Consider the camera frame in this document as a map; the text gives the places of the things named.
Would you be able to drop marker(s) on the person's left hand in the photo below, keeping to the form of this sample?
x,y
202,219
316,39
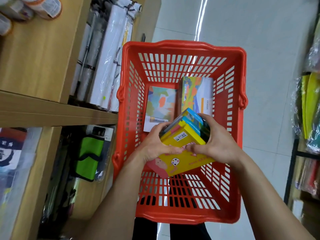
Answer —
x,y
150,147

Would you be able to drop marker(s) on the person's right hand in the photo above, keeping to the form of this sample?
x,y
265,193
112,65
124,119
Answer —
x,y
221,144

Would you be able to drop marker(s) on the person's left thumb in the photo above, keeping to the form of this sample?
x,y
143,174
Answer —
x,y
172,150

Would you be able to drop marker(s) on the person's right thumb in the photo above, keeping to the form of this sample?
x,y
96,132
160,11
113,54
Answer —
x,y
197,148

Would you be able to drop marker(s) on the yellow cartoon paint box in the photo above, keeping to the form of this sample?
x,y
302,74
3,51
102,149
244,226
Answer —
x,y
185,159

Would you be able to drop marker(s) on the blue-edged colourful box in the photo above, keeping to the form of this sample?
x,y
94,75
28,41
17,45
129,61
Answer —
x,y
192,121

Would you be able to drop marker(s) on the person's left forearm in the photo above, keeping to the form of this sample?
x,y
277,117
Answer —
x,y
117,202

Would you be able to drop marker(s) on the person's right forearm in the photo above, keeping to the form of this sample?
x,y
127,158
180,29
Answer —
x,y
265,204

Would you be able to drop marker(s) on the small colourful painting pad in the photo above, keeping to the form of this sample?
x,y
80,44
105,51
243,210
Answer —
x,y
160,107

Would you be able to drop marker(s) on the large colourful sketch pad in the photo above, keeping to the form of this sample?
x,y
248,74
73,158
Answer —
x,y
197,94

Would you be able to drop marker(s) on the person's black trousers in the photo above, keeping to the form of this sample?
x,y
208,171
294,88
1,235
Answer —
x,y
185,231

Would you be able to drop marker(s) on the black metal rack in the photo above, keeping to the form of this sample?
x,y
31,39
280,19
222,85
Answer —
x,y
291,169

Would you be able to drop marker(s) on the red plastic shopping basket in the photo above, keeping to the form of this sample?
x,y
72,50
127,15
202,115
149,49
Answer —
x,y
180,53

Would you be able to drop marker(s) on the wide white wrapped paper roll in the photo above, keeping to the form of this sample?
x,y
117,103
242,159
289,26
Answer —
x,y
108,54

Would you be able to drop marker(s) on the clear wrapped colourful packets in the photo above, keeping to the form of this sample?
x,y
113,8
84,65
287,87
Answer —
x,y
310,174

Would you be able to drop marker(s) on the thin clear wrapped paper roll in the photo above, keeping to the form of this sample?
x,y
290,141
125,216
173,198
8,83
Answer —
x,y
88,64

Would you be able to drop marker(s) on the tied white paper roll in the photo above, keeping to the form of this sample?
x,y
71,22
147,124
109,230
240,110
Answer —
x,y
122,39

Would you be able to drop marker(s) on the yellow-green wrapped packets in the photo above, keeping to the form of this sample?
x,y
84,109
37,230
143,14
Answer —
x,y
311,104

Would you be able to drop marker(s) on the clear plastic storage bin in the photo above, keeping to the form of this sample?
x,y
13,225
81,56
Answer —
x,y
15,182

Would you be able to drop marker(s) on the wooden shelf unit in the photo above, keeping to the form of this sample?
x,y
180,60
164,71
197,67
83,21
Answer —
x,y
37,62

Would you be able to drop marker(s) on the dark printed packet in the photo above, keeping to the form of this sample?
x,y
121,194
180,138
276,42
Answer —
x,y
10,147

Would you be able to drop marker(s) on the orange-banded white label bottle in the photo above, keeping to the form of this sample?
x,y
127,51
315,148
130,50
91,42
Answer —
x,y
45,6

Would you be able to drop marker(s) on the small orange-banded bottle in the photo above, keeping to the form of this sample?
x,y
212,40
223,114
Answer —
x,y
4,24

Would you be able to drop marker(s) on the grey white label bottle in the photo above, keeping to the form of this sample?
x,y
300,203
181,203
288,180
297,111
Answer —
x,y
15,8

